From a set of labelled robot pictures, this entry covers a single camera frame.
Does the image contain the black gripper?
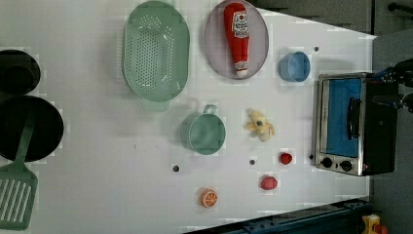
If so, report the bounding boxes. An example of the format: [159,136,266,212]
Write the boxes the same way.
[373,58,413,113]

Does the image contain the yellow plush peeled banana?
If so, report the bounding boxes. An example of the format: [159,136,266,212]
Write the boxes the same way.
[244,109,275,142]

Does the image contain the green mug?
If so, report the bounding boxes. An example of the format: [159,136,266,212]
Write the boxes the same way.
[180,104,226,155]

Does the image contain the silver black toaster oven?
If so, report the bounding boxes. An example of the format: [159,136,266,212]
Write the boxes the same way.
[315,72,398,176]

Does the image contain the blue cup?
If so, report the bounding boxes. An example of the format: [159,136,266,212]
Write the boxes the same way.
[280,52,311,82]

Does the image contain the small red toy fruit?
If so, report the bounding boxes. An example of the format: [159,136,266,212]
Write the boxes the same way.
[280,153,292,165]

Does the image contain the yellow red toy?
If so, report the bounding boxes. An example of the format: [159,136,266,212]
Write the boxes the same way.
[361,214,389,234]

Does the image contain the red plush ketchup bottle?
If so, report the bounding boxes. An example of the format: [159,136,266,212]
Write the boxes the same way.
[224,2,249,78]

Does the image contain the red toy tomato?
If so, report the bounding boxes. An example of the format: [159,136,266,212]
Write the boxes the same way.
[260,176,278,190]

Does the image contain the grey oval plate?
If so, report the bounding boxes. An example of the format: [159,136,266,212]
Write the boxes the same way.
[204,0,269,79]

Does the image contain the orange slice toy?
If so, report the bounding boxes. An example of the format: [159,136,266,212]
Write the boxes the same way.
[200,188,218,209]

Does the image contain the green perforated colander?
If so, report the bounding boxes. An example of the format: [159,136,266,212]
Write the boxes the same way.
[122,1,190,112]

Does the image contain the large black pan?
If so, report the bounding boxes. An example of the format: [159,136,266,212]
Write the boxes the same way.
[0,96,64,162]

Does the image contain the small black pot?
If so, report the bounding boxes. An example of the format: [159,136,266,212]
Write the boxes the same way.
[0,50,41,95]

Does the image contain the green slotted spatula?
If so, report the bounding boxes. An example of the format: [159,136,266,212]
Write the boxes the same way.
[0,111,38,230]

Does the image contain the blue metal frame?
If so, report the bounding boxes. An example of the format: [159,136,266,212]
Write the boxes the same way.
[185,199,372,234]

